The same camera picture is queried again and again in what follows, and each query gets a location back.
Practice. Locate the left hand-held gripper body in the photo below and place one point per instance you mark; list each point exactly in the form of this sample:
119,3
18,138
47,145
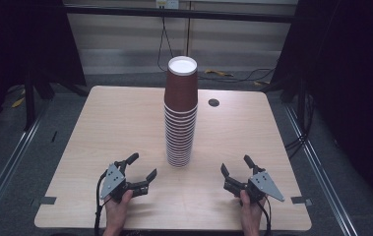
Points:
112,182

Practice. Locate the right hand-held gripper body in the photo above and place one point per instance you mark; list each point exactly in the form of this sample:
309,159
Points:
263,185

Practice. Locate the stack of brown paper cups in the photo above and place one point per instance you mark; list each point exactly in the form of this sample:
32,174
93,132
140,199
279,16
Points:
180,91

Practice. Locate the person's left hand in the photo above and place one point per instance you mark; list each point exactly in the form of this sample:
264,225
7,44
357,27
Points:
115,214

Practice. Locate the person's right hand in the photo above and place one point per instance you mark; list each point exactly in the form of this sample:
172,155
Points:
251,216

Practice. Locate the yellow floor marker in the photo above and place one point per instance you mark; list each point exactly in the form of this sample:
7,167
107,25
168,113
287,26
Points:
218,72
18,102

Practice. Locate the black metal stand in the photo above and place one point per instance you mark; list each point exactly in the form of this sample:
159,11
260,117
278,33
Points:
30,101

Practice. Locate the black curtain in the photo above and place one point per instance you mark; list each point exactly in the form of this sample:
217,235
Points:
20,39
348,82

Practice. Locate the black desk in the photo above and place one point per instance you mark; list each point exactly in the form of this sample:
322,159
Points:
180,13

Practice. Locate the metal floor rail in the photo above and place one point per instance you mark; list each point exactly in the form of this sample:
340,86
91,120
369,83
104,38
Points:
318,164
13,155

